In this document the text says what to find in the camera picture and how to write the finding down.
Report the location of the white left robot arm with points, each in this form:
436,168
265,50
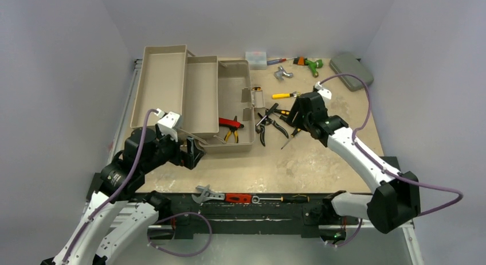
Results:
94,242

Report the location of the small black handled hammer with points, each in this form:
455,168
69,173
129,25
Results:
266,115

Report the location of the black right corner block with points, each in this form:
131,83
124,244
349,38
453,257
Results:
392,161

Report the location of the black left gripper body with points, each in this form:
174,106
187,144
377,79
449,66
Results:
168,149

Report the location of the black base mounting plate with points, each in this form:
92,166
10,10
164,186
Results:
188,222

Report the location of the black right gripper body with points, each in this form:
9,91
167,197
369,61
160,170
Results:
301,113

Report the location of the beige plastic tool box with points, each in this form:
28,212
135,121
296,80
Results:
201,89

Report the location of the clear plastic screw box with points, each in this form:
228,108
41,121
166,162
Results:
257,60

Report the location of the red handled adjustable wrench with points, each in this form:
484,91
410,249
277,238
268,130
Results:
206,194

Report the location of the red black folding tool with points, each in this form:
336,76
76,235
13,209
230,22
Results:
231,124

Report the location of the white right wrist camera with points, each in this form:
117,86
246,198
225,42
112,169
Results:
322,91

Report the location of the red blue small screwdriver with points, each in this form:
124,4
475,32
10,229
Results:
277,61

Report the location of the black corner block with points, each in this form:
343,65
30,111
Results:
392,161
94,186

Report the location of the yellow black pliers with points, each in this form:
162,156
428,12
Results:
232,132

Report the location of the green orange spray nozzle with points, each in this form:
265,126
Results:
312,65

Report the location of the grey sharpening stone block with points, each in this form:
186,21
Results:
347,63

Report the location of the yellow black screwdriver large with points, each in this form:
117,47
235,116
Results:
291,136

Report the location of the black orange screwdriver on base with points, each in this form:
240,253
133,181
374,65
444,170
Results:
297,199

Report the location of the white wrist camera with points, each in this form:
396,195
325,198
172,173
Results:
322,91
169,123

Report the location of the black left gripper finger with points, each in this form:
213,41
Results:
193,157
192,145

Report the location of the yellow black screwdriver slim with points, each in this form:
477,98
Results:
281,112

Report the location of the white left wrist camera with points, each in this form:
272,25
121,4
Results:
169,123

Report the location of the aluminium frame rail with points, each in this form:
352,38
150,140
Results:
243,213

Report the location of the black left corner block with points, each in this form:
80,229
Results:
94,186

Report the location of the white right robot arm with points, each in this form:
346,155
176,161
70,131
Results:
395,196

